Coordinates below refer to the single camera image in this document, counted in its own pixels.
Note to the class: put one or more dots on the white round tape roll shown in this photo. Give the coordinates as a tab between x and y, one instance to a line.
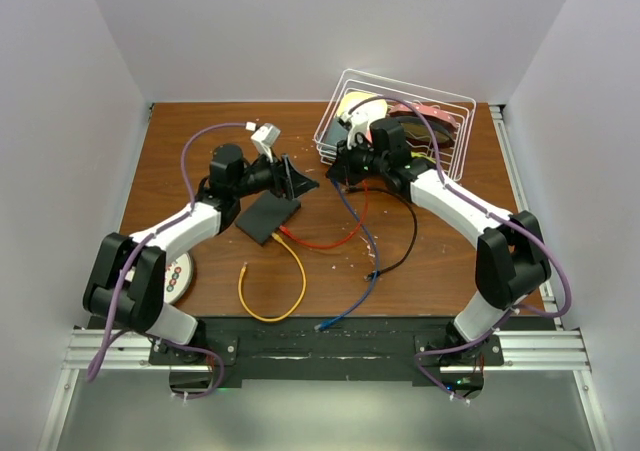
177	276

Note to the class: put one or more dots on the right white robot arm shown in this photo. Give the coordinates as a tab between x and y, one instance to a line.
509	262

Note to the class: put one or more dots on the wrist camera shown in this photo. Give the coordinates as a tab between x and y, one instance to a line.
263	139
355	122

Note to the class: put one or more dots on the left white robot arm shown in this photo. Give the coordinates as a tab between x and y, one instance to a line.
127	283

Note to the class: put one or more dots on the black network switch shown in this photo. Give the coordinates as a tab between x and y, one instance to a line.
265	216

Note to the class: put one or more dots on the pink plate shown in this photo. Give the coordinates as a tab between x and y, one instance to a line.
427	111

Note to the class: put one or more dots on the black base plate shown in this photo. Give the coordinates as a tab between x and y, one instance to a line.
356	349

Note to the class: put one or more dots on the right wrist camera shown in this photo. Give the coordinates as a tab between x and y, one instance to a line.
355	122

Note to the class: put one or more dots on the white wire dish rack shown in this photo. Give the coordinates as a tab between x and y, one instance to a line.
436	123

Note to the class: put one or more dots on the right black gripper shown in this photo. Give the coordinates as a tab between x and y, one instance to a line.
342	170

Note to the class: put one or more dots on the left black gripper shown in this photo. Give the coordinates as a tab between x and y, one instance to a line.
284	175

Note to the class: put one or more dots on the green plate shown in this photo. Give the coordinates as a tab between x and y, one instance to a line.
422	159

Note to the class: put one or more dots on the grey cup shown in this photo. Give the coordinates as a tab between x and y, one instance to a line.
335	133

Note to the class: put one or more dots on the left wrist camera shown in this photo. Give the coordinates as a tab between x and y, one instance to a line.
263	139

